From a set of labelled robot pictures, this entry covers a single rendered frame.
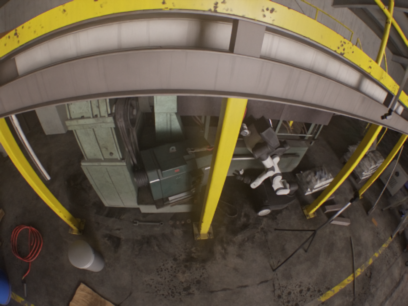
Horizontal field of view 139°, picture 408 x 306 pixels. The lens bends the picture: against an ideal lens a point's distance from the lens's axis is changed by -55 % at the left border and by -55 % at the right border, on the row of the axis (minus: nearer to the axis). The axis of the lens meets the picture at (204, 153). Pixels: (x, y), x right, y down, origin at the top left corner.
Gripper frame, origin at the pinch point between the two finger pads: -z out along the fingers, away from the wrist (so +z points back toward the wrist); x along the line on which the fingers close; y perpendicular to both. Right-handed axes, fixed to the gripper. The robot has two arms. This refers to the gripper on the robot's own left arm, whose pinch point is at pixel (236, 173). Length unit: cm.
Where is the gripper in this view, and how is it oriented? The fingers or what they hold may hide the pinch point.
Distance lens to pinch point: 183.9
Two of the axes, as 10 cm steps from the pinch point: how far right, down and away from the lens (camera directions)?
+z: 8.2, 4.4, -3.6
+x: 5.6, -5.2, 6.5
